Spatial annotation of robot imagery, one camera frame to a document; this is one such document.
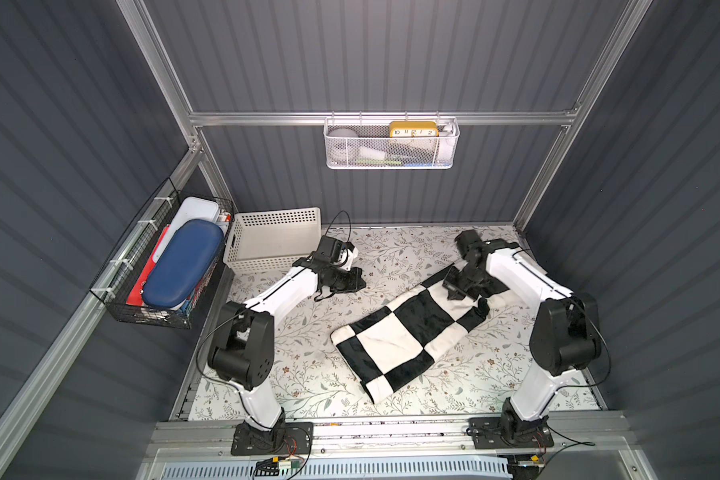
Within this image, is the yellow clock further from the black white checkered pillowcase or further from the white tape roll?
the black white checkered pillowcase

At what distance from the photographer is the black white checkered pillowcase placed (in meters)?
0.84

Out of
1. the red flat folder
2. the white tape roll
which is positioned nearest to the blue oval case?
the red flat folder

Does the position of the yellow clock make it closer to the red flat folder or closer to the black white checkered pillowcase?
the black white checkered pillowcase

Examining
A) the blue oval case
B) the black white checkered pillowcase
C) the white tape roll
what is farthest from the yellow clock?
the blue oval case

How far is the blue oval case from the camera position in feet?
2.11

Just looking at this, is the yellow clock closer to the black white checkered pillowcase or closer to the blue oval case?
the black white checkered pillowcase

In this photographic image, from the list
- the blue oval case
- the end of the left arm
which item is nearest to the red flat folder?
the blue oval case

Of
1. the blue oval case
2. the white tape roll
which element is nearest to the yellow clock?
the white tape roll

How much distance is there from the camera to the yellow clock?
2.90 ft

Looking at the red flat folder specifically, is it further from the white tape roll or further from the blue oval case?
the white tape roll

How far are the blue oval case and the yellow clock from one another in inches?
22.6

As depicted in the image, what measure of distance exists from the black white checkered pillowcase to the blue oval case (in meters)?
0.42

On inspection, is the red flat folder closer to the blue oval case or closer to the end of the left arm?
the blue oval case

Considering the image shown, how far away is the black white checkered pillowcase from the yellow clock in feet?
1.52
